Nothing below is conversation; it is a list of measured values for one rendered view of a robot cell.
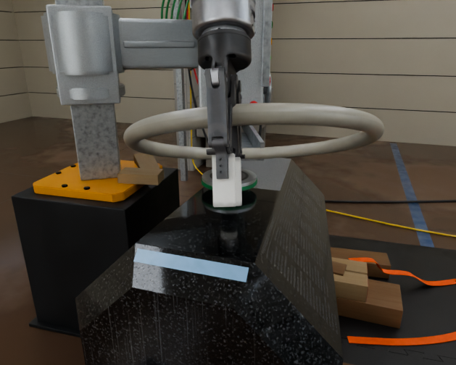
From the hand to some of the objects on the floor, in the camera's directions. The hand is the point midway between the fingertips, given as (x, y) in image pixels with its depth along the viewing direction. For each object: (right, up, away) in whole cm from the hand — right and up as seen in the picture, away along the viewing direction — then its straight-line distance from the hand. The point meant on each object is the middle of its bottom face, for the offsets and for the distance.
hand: (228, 182), depth 52 cm
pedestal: (-65, -68, +169) cm, 194 cm away
